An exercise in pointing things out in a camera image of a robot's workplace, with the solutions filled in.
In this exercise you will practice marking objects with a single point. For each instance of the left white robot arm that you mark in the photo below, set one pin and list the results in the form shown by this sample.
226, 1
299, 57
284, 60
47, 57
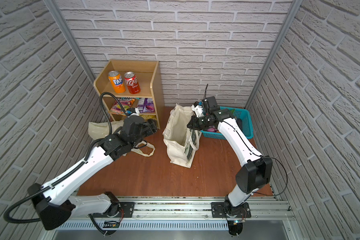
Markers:
57, 204

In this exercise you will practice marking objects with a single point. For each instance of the thin cream plastic bag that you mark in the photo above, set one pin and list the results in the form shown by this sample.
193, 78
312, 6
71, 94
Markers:
101, 130

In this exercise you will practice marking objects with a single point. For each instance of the canvas tote bag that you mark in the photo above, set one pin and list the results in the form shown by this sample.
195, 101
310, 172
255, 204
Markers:
182, 142

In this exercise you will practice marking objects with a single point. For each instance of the teal plastic basket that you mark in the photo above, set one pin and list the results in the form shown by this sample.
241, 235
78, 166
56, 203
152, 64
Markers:
246, 125

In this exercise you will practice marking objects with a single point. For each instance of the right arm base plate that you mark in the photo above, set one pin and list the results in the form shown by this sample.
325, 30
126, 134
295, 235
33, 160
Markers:
225, 210

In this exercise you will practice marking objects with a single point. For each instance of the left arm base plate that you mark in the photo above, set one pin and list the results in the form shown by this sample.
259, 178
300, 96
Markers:
121, 210

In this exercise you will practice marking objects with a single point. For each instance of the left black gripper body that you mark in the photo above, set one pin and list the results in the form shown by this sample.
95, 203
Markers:
151, 129

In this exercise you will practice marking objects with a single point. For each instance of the purple candy bag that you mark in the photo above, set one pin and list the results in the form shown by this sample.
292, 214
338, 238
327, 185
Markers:
146, 105

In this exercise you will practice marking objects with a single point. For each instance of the orange Fanta can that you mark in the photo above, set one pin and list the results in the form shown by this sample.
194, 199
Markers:
116, 82

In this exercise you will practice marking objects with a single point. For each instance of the red cola can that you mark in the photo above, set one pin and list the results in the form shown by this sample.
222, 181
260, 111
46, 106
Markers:
132, 82

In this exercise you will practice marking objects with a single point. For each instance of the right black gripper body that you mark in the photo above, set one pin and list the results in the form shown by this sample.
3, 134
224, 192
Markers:
202, 123

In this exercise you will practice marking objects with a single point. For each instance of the aluminium rail frame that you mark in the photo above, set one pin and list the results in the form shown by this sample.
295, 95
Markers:
202, 218

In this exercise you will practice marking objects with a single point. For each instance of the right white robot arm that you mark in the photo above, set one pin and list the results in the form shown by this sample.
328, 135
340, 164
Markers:
255, 169

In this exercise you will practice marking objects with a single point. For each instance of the yellow chip bag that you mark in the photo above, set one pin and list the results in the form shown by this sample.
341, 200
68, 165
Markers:
148, 117

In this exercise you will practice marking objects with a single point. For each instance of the pink green candy bag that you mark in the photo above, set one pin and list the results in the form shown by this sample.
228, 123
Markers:
124, 103

